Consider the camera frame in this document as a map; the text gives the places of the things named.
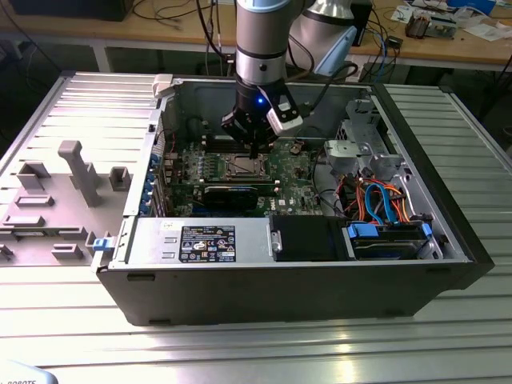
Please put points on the blue cardboard box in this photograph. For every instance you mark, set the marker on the blue cardboard box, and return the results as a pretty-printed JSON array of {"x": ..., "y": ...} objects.
[{"x": 472, "y": 4}]

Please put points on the pale teach pendant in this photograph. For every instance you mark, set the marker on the pale teach pendant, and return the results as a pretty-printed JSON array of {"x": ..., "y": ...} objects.
[{"x": 20, "y": 374}]

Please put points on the CPU socket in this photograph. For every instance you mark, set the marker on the CPU socket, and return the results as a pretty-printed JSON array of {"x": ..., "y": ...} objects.
[{"x": 264, "y": 176}]

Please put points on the blue plastic latch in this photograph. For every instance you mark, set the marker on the blue plastic latch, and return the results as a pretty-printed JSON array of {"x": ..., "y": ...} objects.
[{"x": 103, "y": 245}]

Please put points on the copper coil transformer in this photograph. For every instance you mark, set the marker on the copper coil transformer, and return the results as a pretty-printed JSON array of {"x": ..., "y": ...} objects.
[{"x": 418, "y": 25}]

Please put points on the black open PC case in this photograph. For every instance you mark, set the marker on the black open PC case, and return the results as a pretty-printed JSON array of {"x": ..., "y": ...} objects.
[{"x": 260, "y": 292}]

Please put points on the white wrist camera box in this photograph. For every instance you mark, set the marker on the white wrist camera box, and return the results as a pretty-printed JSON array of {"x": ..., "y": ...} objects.
[{"x": 286, "y": 125}]

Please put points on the silver metal drive cage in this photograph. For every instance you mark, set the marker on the silver metal drive cage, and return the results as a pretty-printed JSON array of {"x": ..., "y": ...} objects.
[{"x": 360, "y": 120}]

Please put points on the black graphics card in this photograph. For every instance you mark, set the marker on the black graphics card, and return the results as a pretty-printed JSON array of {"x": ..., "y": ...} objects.
[{"x": 232, "y": 198}]

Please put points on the grey parts rack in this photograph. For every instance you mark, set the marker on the grey parts rack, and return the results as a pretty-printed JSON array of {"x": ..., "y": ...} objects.
[{"x": 44, "y": 224}]

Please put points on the black box on desk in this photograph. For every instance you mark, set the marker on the black box on desk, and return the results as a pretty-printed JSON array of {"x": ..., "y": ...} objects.
[{"x": 60, "y": 8}]

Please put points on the hard disk blue carrier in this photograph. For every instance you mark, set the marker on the hard disk blue carrier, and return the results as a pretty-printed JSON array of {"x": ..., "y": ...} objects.
[{"x": 384, "y": 245}]

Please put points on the wooden desk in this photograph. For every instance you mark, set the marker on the wooden desk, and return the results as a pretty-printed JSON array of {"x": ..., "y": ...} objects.
[{"x": 160, "y": 30}]

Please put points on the grey metal device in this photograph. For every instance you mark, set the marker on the grey metal device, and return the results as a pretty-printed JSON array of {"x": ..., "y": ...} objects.
[{"x": 442, "y": 26}]

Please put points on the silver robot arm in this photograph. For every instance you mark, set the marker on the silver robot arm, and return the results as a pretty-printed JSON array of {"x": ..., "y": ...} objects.
[{"x": 256, "y": 40}]

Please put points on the black plastic shroud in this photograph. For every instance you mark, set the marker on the black plastic shroud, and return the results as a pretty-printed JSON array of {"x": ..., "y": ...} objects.
[{"x": 308, "y": 240}]

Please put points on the silver power supply unit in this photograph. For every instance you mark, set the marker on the silver power supply unit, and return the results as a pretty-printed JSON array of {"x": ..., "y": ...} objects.
[{"x": 152, "y": 244}]

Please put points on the white paper sheet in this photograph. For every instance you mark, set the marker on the white paper sheet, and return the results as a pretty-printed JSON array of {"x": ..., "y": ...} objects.
[{"x": 490, "y": 32}]

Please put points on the round coin battery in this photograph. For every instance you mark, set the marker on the round coin battery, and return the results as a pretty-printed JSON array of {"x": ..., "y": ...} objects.
[{"x": 297, "y": 147}]

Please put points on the green motherboard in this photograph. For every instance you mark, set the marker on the green motherboard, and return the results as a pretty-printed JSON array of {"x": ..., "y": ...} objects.
[{"x": 292, "y": 192}]

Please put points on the silver metal bracket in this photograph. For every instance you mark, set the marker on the silver metal bracket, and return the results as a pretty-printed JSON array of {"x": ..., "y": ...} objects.
[{"x": 342, "y": 154}]

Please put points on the small black device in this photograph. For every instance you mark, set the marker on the small black device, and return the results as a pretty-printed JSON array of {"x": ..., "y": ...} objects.
[{"x": 394, "y": 42}]

